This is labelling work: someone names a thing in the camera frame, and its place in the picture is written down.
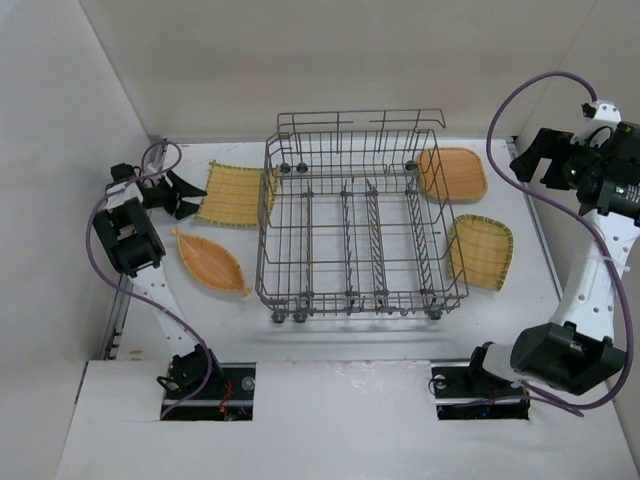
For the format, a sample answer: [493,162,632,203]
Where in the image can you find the green-rimmed bamboo woven plate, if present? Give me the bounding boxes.
[449,214,514,292]

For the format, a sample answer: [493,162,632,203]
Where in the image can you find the yellow rectangular bamboo mat plate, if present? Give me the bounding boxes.
[195,161,277,228]

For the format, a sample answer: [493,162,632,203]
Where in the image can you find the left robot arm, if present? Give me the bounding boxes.
[92,163,219,395]

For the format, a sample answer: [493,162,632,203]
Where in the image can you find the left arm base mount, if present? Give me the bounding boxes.
[156,363,257,422]

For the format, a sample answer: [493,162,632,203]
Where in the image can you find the grey wire dish rack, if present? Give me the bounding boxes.
[255,108,469,324]

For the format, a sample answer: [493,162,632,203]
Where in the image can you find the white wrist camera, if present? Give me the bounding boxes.
[581,100,621,133]
[105,180,143,210]

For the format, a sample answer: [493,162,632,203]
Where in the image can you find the orange square woven plate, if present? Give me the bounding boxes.
[415,147,488,203]

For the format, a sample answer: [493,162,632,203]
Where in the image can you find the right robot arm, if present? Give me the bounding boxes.
[469,121,639,395]

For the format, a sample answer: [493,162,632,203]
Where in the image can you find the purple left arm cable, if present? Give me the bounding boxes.
[86,141,216,420]

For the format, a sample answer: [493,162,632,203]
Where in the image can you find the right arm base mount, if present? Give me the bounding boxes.
[428,360,530,421]

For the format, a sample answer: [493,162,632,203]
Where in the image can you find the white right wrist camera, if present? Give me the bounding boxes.
[581,100,621,133]

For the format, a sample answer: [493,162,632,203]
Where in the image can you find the orange fish-shaped woven plate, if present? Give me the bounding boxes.
[170,226,252,297]

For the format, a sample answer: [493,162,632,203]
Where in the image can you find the aluminium rail left side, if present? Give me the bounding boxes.
[100,135,167,360]

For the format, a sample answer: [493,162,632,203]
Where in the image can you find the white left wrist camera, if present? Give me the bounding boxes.
[105,180,143,210]

